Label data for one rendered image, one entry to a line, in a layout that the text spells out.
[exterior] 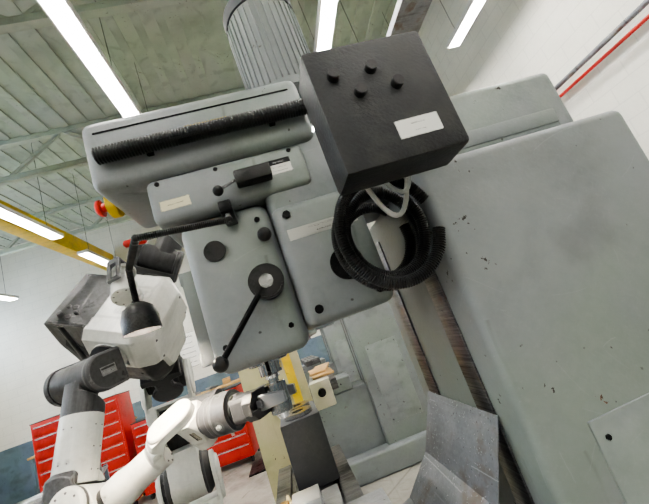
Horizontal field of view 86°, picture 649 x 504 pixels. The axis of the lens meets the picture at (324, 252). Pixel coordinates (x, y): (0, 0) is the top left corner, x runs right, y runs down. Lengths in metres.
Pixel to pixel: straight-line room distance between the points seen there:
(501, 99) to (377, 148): 0.57
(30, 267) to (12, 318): 1.35
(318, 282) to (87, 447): 0.64
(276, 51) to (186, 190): 0.42
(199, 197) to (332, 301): 0.34
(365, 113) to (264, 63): 0.48
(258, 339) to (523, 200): 0.57
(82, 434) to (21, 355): 10.86
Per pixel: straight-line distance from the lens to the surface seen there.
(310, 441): 1.14
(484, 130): 0.96
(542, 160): 0.82
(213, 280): 0.72
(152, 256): 1.29
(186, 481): 1.43
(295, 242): 0.71
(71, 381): 1.08
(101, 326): 1.15
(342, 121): 0.53
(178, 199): 0.77
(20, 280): 12.20
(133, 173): 0.81
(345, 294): 0.69
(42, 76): 7.13
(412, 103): 0.58
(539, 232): 0.76
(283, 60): 0.96
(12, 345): 12.02
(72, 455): 1.03
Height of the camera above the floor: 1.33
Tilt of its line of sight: 12 degrees up
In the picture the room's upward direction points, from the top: 20 degrees counter-clockwise
